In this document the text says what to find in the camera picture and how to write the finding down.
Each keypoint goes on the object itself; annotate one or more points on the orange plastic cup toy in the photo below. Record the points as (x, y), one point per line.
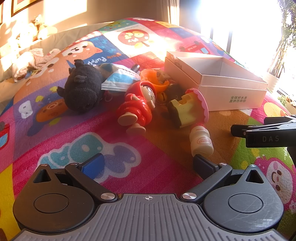
(148, 75)

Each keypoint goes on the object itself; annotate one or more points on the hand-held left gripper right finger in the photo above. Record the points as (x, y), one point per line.
(203, 165)

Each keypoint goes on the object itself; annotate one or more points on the colourful cartoon play mat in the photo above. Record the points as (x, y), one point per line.
(161, 150)

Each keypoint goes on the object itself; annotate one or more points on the yellow plush toy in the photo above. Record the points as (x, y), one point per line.
(46, 31)

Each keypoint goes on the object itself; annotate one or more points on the pale pink cardboard box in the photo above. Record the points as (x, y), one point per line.
(231, 92)

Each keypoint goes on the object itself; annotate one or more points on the dark grey plush toy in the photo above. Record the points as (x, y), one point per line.
(174, 90)

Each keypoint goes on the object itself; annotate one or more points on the pale striped curtain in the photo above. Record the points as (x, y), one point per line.
(171, 11)

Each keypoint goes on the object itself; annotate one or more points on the white plush toy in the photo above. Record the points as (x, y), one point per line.
(27, 32)

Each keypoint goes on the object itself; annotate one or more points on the pink yellow cake toy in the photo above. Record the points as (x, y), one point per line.
(187, 109)

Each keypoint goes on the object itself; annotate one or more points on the red picture wide gold frame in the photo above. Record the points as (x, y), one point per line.
(19, 8)

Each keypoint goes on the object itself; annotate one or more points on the blue white wipes packet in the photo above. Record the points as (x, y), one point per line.
(120, 78)

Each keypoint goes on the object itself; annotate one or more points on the red hooded doll toy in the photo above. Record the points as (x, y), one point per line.
(136, 104)

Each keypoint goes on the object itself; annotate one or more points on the red picture dark frame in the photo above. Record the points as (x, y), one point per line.
(1, 14)

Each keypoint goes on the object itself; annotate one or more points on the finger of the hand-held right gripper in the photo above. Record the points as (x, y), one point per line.
(266, 139)
(239, 131)

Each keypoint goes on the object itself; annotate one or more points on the pile of pale clothes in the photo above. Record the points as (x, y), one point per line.
(34, 58)

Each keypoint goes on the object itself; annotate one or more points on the tall potted plant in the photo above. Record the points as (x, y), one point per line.
(281, 46)

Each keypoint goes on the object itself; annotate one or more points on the white flower pot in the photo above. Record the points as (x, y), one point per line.
(271, 82)

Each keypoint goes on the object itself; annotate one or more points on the small tan bear plush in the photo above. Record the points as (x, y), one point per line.
(38, 20)

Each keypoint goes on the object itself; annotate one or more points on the small golden bell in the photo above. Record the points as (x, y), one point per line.
(163, 96)

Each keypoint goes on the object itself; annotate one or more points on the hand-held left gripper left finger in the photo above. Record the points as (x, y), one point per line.
(92, 163)

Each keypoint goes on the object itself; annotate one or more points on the black cat plush toy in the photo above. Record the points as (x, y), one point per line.
(81, 88)

